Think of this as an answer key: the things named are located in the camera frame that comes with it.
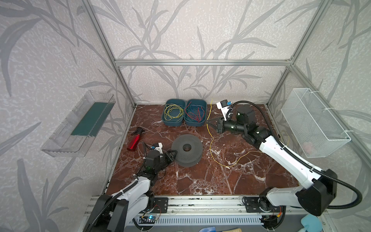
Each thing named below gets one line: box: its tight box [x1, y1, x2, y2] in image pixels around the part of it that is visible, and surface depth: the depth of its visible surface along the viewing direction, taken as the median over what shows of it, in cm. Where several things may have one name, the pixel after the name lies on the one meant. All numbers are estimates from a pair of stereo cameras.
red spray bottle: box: [126, 127, 145, 152], surface depth 98 cm
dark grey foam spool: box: [171, 133, 204, 168], surface depth 90 cm
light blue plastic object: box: [300, 214, 323, 232], surface depth 70 cm
